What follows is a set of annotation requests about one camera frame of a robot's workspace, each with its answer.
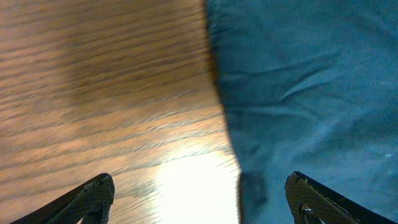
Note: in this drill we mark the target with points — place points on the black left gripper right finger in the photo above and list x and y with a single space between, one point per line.
311 202

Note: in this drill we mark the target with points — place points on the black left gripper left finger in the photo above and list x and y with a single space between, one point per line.
89 203

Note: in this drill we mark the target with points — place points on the navy blue shorts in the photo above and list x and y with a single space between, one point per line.
309 86

